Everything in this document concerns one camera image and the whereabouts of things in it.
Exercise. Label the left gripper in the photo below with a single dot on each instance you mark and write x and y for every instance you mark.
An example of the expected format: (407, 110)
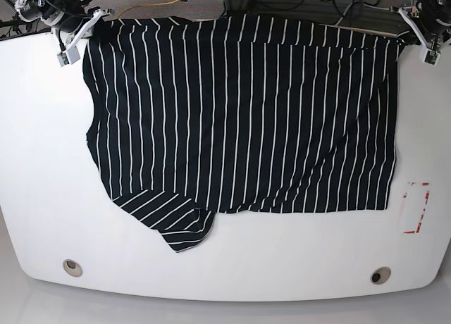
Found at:
(429, 20)

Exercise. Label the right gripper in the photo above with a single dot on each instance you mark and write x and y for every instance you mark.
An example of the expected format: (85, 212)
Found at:
(67, 16)

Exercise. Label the black white striped T-shirt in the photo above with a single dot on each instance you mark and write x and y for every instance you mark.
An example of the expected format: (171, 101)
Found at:
(243, 113)

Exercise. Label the red tape rectangle marking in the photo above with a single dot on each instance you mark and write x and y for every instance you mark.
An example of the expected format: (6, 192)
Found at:
(414, 203)

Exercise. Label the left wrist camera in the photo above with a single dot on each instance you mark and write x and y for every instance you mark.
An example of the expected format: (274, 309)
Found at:
(429, 56)

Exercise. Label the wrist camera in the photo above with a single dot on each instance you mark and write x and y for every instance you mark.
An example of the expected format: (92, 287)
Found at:
(429, 56)
(68, 57)

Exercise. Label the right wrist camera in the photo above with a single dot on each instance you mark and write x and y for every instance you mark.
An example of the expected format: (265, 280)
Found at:
(68, 57)

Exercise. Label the right table cable grommet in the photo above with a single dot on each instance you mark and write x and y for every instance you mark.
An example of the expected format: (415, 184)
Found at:
(380, 275)

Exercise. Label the table cable grommet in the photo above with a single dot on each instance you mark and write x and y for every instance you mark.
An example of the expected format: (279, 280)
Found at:
(380, 275)
(72, 268)

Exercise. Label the left table cable grommet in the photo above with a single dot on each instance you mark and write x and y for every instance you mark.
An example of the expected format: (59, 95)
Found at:
(72, 268)

